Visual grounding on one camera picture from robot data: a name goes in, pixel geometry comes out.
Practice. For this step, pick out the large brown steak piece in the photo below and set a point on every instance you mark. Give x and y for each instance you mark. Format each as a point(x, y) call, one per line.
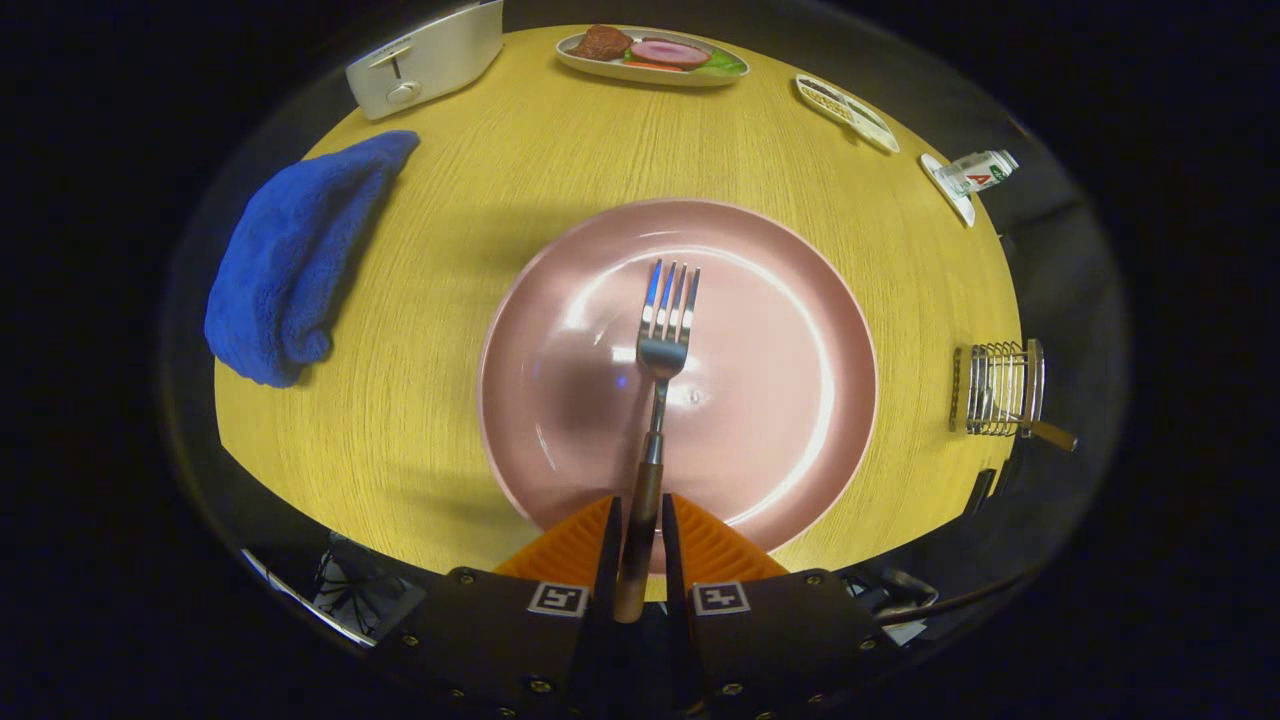
point(602, 43)

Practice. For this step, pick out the pink round plate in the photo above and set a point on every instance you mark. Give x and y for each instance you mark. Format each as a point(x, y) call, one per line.
point(770, 400)

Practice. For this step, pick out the white toaster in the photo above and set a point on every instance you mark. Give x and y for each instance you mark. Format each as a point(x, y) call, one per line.
point(430, 60)

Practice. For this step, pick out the white divided seasoning tray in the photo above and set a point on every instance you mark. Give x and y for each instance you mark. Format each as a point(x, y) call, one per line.
point(850, 110)

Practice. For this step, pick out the black table clamp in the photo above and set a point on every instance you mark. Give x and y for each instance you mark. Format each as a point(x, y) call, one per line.
point(980, 492)

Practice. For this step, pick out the green lettuce leaf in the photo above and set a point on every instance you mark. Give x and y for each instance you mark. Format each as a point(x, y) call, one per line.
point(725, 63)

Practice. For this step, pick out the pink ham slice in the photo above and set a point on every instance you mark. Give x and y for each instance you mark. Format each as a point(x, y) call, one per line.
point(670, 52)

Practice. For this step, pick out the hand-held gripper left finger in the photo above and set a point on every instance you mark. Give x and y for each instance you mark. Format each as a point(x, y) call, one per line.
point(500, 640)

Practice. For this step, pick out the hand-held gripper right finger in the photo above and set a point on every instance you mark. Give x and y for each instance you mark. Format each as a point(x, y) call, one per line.
point(790, 640)

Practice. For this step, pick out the white oval food plate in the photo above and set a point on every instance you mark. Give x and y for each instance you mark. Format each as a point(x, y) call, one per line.
point(600, 70)

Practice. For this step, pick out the white plastic drink bottle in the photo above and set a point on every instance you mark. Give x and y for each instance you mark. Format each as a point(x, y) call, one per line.
point(975, 172)

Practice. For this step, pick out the blue towel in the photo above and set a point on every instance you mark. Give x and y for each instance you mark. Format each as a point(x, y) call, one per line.
point(290, 260)

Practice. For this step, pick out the white square coaster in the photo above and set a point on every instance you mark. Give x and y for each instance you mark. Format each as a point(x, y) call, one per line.
point(955, 202)

